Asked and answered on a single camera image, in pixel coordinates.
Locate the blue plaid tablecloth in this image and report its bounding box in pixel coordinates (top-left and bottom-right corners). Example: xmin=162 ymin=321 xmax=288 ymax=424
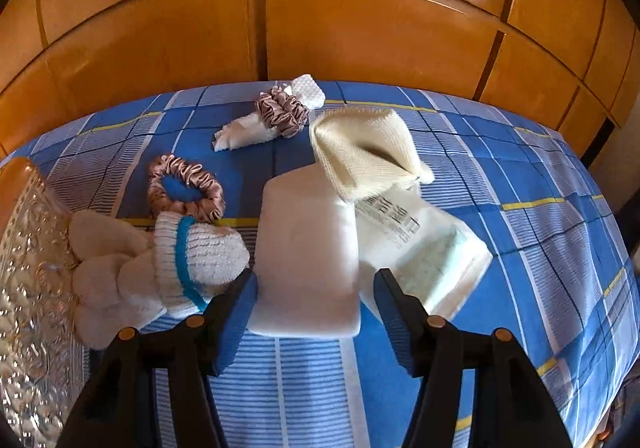
xmin=0 ymin=80 xmax=637 ymax=448

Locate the pink satin scrunchie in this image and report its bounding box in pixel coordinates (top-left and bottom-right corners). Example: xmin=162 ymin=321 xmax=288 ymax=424
xmin=146 ymin=154 xmax=226 ymax=225

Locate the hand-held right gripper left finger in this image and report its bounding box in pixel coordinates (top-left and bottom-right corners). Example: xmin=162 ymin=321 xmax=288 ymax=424
xmin=57 ymin=268 xmax=259 ymax=448

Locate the wooden headboard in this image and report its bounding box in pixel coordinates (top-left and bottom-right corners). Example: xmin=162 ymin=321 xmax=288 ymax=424
xmin=0 ymin=0 xmax=640 ymax=163

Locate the white printed wipes packet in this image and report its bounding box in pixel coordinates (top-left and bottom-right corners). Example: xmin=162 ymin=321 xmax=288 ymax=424
xmin=354 ymin=188 xmax=494 ymax=322

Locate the cream knitted cloth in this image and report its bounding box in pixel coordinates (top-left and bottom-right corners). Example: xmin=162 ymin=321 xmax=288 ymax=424
xmin=309 ymin=108 xmax=435 ymax=203

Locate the silver ornate tissue box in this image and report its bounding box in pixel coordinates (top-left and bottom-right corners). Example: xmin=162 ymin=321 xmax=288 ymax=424
xmin=0 ymin=157 xmax=92 ymax=448

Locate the white dotted cloth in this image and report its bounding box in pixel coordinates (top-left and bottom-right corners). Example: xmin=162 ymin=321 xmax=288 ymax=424
xmin=213 ymin=74 xmax=327 ymax=153

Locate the mauve satin scrunchie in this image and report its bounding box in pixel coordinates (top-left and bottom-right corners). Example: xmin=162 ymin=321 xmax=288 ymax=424
xmin=255 ymin=86 xmax=310 ymax=138

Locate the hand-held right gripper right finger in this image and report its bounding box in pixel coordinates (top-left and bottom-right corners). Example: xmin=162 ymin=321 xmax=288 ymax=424
xmin=373 ymin=268 xmax=576 ymax=448

